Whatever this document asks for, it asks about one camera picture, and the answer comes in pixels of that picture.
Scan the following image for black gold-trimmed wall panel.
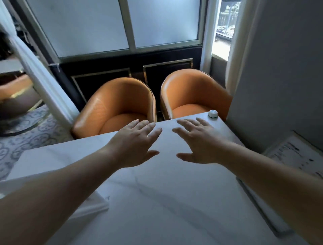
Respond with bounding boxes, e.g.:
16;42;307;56
49;47;202;113

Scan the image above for white folded cloth napkin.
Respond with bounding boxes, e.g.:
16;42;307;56
0;150;109;220

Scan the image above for frosted glass window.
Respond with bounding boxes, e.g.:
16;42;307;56
25;0;202;58

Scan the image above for person's right forearm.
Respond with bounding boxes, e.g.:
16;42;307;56
218;140;323;245

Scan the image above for grey menu clipboard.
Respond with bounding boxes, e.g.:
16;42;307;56
236;177;294;238

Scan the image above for white printed menu sheet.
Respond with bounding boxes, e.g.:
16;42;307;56
262;135;323;180

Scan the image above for person's right hand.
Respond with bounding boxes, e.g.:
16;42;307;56
172;118;229;164

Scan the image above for person's left hand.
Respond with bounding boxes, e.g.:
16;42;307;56
105;119;163;169

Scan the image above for white curtain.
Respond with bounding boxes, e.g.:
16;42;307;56
225;0;255;95

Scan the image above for white pillar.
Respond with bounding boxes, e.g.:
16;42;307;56
0;3;80;129

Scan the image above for orange leather tub chair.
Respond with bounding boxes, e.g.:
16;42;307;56
71;77;157;139
160;69;233;121

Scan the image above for person's left forearm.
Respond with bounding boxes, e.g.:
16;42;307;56
0;145;119;245

